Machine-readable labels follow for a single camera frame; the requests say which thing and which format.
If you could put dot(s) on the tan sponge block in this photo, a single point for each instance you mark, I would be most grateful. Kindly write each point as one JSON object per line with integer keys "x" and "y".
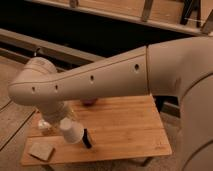
{"x": 41, "y": 150}

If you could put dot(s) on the white ceramic cup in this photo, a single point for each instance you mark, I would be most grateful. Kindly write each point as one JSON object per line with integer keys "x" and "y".
{"x": 72, "y": 131}

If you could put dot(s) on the dark red bowl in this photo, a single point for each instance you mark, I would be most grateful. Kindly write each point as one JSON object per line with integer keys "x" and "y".
{"x": 89, "y": 102}

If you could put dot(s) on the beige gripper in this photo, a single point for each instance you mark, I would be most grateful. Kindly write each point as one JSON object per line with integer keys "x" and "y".
{"x": 54, "y": 112}

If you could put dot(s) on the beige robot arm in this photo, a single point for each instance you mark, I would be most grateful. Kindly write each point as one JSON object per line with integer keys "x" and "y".
{"x": 182, "y": 68}

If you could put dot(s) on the clear plastic bottle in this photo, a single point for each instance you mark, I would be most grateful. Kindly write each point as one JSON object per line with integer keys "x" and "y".
{"x": 44, "y": 126}

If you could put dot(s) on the wooden cutting board table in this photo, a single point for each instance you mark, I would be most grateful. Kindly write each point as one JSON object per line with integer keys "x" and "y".
{"x": 120, "y": 128}

